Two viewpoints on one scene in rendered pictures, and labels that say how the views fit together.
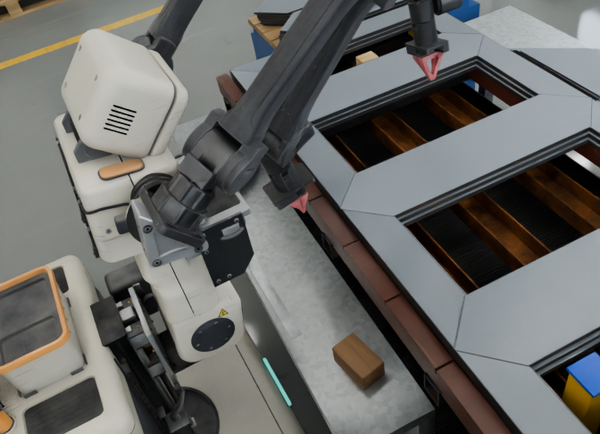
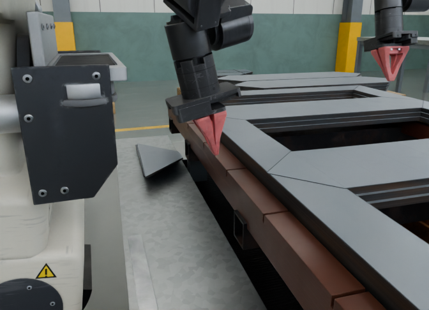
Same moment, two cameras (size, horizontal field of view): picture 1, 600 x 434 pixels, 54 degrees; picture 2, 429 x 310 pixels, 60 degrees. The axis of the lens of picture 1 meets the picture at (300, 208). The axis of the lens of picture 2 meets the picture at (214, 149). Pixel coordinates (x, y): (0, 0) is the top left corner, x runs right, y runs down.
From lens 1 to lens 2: 0.84 m
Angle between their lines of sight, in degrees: 24
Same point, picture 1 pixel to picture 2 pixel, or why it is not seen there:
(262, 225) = (166, 212)
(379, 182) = (323, 161)
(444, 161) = (408, 156)
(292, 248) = (193, 238)
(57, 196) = not seen: hidden behind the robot
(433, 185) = (399, 171)
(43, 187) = not seen: hidden behind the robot
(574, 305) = not seen: outside the picture
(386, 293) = (335, 284)
